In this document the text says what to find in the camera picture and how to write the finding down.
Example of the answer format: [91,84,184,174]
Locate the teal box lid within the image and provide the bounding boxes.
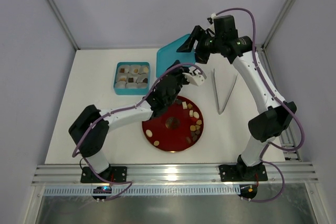
[156,34,196,78]

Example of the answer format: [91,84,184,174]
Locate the metal tongs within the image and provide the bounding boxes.
[212,68,238,115]

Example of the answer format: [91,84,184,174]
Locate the teal chocolate box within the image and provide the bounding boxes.
[113,61,151,95]

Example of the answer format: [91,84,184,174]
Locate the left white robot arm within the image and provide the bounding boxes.
[68,64,190,183]

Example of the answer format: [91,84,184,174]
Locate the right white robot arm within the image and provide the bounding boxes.
[177,15,297,181]

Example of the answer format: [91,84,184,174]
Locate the cream rectangular chocolate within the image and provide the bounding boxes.
[182,101,188,109]

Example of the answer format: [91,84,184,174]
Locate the white oval chocolate right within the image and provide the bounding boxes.
[193,111,200,119]

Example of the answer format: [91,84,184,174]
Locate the white oval chocolate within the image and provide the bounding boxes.
[145,130,153,137]
[193,111,200,119]

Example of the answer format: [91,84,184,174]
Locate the round red lacquer tray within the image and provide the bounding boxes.
[142,96,204,153]

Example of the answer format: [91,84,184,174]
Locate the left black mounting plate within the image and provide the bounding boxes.
[80,166,127,184]

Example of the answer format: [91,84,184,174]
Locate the black mounting plate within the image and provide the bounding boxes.
[218,163,268,182]
[80,166,127,184]

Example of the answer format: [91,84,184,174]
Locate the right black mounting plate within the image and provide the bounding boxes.
[218,163,268,182]

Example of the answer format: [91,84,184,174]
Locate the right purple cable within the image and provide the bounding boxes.
[215,7,305,203]

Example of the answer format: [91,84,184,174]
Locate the purple cable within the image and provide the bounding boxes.
[72,63,204,202]
[215,7,305,203]

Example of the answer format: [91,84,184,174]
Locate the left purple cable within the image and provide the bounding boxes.
[72,63,204,202]

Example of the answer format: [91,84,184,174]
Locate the white slotted cable duct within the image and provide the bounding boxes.
[44,184,240,196]

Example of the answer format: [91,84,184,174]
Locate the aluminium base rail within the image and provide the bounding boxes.
[32,162,319,186]

